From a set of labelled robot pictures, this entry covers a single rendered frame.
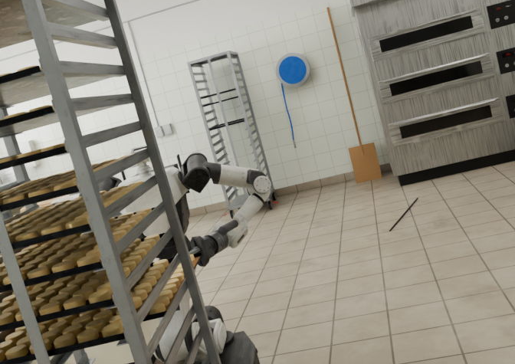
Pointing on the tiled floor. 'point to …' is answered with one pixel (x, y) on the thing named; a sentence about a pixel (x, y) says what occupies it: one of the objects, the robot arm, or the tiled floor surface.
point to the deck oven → (441, 71)
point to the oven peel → (364, 152)
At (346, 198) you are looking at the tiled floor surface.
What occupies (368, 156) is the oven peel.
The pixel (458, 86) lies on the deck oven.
